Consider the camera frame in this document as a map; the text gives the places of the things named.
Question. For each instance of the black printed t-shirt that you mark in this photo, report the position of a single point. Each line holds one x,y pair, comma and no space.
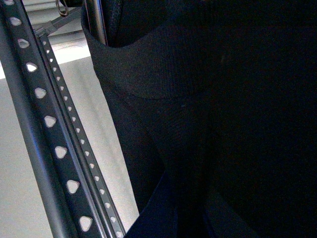
215,106

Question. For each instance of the metal clothes hanger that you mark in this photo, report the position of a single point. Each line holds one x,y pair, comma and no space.
94,15

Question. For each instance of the grey rack leg strut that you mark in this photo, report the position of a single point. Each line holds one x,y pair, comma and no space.
53,25

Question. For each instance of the grey rear rack rail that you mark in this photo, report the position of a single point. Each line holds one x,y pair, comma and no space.
90,200

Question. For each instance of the grey rack rail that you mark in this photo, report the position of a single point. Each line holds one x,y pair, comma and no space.
90,200
32,96

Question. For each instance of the grey front rack rail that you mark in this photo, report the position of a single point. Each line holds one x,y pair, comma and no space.
32,96

